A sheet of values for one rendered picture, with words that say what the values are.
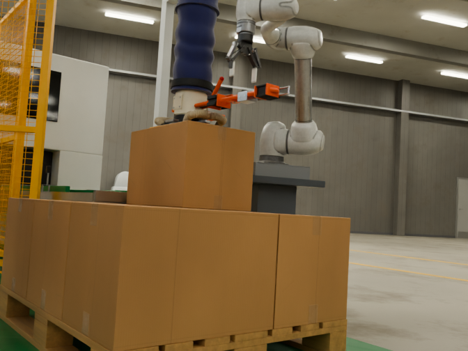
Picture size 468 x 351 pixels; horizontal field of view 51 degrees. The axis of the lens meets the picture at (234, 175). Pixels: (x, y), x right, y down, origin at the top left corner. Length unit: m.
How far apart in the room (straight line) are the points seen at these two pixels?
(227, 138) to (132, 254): 1.11
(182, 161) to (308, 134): 0.97
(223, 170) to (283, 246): 0.72
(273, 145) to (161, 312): 1.74
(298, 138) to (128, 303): 1.82
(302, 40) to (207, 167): 0.98
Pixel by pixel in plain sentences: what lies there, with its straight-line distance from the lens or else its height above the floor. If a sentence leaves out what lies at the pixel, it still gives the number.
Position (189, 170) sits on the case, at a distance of 2.26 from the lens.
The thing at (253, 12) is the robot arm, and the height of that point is 1.46.
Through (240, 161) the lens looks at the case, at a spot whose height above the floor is 0.79.
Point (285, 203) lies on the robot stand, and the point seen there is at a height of 0.61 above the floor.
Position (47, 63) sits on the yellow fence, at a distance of 3.53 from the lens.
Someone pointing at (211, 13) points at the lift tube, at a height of 1.57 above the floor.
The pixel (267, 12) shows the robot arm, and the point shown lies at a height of 1.46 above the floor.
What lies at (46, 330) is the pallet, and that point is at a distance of 1.95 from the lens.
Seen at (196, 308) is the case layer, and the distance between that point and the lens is 1.57.
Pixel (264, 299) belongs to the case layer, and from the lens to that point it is 1.74.
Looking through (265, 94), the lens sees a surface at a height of 1.05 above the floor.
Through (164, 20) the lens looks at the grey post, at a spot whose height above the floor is 2.86.
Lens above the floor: 0.55
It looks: 4 degrees up
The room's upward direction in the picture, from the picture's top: 3 degrees clockwise
